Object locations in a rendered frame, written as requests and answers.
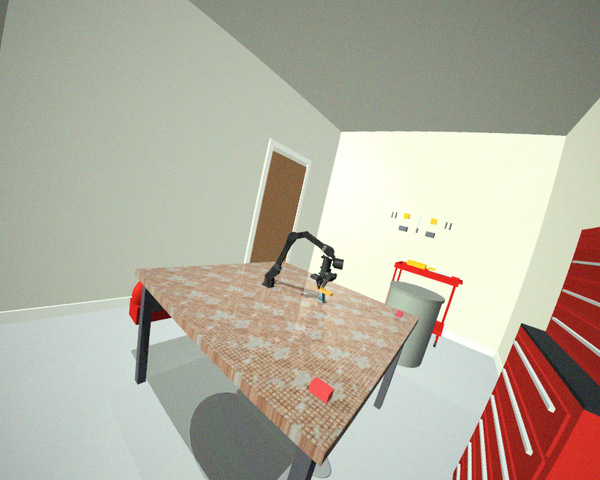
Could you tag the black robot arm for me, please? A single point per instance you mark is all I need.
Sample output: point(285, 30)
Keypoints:
point(327, 250)

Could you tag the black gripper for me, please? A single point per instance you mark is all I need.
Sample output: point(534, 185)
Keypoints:
point(321, 281)

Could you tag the yellow-orange bar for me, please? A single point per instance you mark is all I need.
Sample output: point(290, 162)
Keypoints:
point(324, 291)

